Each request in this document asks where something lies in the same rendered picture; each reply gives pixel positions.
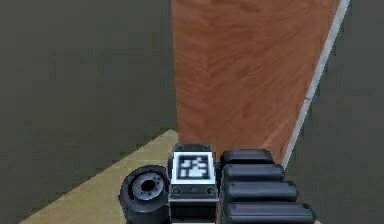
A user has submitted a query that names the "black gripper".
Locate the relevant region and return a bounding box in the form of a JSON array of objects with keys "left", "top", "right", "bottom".
[{"left": 118, "top": 164, "right": 172, "bottom": 224}]

